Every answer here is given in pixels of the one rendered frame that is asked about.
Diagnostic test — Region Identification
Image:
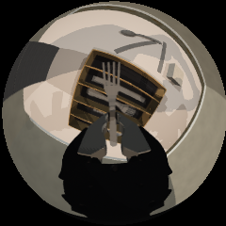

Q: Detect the grey flat bar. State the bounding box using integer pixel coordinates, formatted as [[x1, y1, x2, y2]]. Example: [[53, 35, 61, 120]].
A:
[[157, 42, 167, 73], [114, 40, 157, 53], [91, 75, 145, 103]]

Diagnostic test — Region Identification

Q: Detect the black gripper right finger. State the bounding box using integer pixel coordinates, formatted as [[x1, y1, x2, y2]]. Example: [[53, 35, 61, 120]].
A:
[[116, 112, 172, 176]]

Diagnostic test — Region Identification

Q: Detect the brown divided tray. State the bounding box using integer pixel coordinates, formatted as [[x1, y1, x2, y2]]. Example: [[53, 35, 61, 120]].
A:
[[68, 49, 167, 131]]

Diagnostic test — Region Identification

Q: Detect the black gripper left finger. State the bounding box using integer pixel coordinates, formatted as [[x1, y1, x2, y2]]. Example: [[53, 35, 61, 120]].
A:
[[58, 112, 110, 180]]

